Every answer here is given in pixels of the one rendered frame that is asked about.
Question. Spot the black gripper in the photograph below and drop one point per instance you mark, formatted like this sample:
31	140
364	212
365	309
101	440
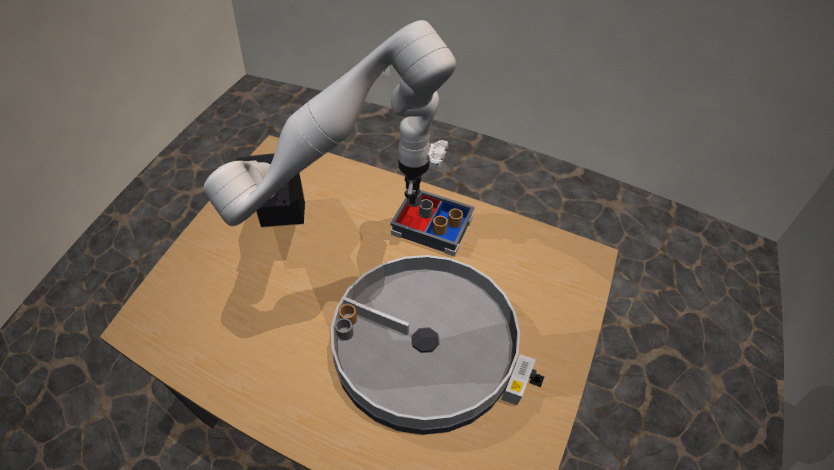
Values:
413	180

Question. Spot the grey round turntable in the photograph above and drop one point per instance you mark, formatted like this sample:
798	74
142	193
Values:
430	340

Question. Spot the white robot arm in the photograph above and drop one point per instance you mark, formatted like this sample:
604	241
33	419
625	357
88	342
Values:
419	56

